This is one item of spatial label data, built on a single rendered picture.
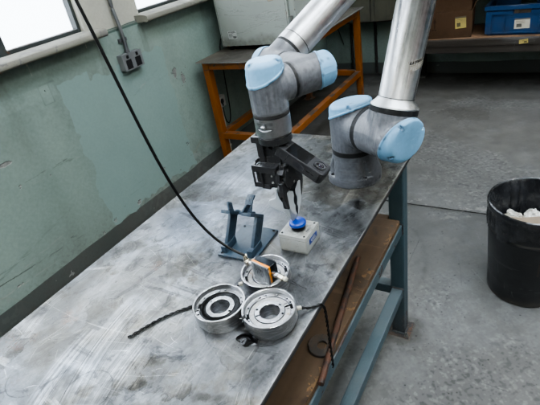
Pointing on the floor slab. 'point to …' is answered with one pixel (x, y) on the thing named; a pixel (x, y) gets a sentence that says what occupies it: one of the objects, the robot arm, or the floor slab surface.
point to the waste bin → (513, 242)
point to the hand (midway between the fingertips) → (296, 214)
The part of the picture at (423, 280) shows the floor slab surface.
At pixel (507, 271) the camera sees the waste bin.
